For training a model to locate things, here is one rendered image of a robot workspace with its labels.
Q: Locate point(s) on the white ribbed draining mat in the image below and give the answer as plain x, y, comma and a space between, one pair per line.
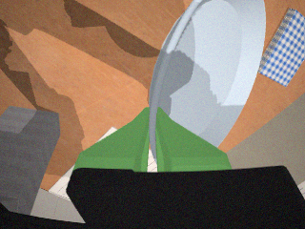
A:
61, 183

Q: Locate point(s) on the white tiled wall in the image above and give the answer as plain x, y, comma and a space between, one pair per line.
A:
50, 206

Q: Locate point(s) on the blue checkered towel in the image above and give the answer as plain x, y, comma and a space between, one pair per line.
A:
286, 51

